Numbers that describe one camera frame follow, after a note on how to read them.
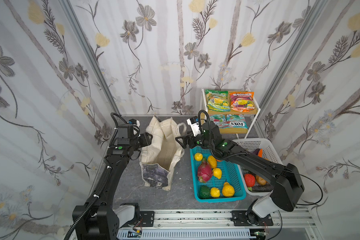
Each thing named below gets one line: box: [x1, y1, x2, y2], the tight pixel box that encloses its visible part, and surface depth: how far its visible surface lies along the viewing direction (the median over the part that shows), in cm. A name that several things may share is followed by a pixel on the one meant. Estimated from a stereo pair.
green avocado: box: [198, 186, 211, 200], surface depth 80 cm
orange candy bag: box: [229, 92, 255, 112], surface depth 80 cm
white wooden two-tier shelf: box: [219, 113, 258, 139], surface depth 93 cm
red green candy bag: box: [209, 114, 227, 128], surface depth 95 cm
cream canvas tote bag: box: [139, 116, 187, 191], surface depth 82 cm
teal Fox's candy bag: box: [221, 114, 249, 129], surface depth 95 cm
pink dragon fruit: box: [197, 157, 213, 183], surface depth 84 cm
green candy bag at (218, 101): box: [205, 89, 231, 112], surface depth 80 cm
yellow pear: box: [222, 182, 235, 198], surface depth 80 cm
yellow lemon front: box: [210, 187, 221, 198], surface depth 80 cm
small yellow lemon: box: [194, 152, 203, 162], surface depth 95 cm
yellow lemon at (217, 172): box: [213, 167, 222, 180], surface depth 88 cm
